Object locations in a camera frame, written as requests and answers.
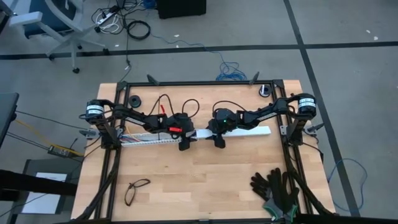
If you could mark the white power strip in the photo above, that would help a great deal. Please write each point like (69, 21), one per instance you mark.
(105, 18)
(112, 28)

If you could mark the black table beam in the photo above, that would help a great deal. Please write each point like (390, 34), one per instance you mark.
(18, 180)

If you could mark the grey cabinet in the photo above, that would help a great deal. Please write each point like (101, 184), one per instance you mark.
(31, 165)

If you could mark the black tape roll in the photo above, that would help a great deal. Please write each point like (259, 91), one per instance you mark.
(135, 101)

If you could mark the black electronics box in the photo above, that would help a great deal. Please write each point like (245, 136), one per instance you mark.
(62, 152)

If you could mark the white raceway cover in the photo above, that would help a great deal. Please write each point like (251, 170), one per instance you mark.
(248, 131)

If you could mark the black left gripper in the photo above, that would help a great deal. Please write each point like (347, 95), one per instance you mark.
(183, 132)

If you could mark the black computer case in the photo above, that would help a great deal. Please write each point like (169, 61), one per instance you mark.
(181, 8)

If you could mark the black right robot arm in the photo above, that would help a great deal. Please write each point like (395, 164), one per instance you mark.
(264, 115)

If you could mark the dark grey desk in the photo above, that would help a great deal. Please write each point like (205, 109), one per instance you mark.
(7, 115)

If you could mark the white paper sheet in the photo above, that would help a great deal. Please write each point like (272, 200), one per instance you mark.
(43, 203)

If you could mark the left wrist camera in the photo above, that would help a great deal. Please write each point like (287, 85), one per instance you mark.
(181, 118)

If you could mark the black eyeglasses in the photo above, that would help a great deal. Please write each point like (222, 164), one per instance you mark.
(141, 183)

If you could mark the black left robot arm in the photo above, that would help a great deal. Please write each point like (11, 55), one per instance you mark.
(136, 118)

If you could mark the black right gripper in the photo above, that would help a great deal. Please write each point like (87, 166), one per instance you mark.
(222, 126)

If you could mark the white office chair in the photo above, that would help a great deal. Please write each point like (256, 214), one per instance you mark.
(73, 31)

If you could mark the black aluminium table frame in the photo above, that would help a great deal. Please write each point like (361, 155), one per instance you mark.
(199, 83)

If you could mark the spool with white core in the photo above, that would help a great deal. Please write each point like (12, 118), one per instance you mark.
(265, 90)

